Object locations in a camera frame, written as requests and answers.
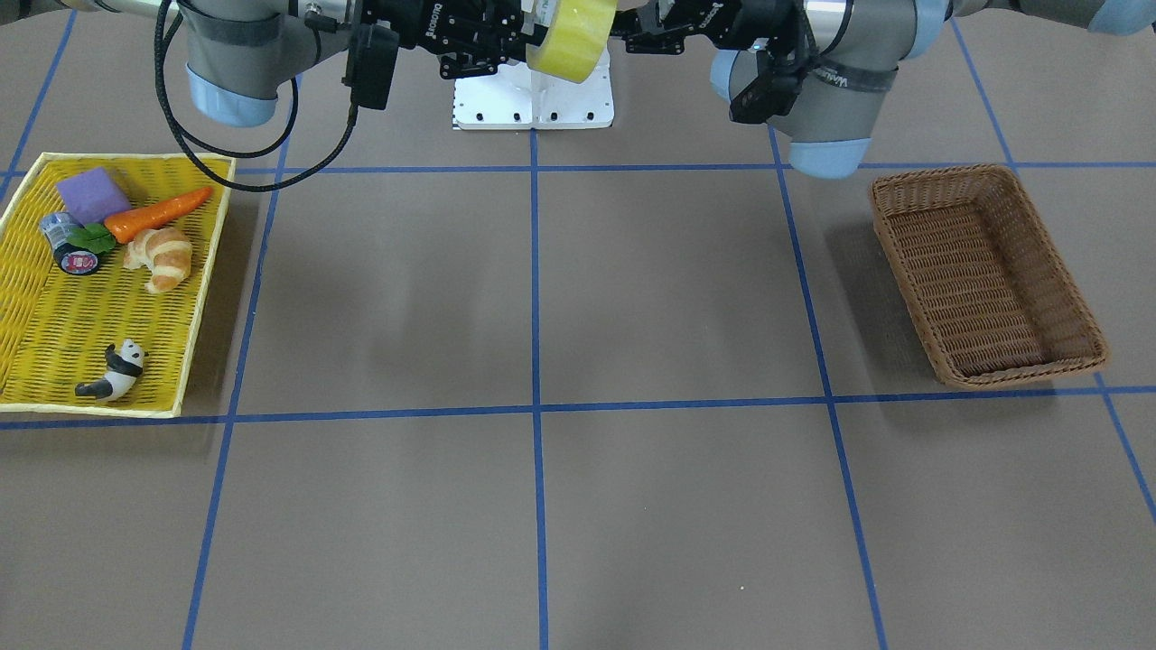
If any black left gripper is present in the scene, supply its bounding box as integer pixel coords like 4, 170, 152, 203
612, 1, 796, 56

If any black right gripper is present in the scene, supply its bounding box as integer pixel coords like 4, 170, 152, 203
360, 1, 538, 79

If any yellow tape roll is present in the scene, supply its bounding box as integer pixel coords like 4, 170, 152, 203
526, 1, 618, 84

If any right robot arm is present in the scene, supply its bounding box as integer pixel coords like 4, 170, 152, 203
18, 1, 546, 127

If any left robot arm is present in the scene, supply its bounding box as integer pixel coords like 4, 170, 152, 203
612, 1, 1153, 180

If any yellow woven basket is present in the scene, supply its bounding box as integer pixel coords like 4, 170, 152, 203
1, 153, 231, 418

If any brown wicker basket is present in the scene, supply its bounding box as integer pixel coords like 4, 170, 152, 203
870, 164, 1111, 390

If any toy croissant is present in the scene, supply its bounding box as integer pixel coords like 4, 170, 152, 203
121, 227, 193, 293

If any toy carrot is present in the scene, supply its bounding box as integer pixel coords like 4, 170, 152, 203
71, 189, 214, 254

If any purple foam block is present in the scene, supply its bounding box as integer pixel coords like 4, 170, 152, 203
55, 167, 131, 226

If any small battery can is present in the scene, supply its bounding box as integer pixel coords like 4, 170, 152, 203
38, 210, 101, 276

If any panda figurine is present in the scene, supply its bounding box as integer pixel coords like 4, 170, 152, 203
73, 339, 149, 402

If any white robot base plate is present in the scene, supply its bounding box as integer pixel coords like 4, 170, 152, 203
452, 50, 615, 131

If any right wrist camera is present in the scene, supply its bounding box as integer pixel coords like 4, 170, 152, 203
342, 23, 400, 111

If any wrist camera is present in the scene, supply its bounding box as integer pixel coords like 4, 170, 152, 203
728, 51, 806, 125
342, 23, 400, 111

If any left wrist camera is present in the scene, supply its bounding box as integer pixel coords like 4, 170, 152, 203
728, 51, 806, 125

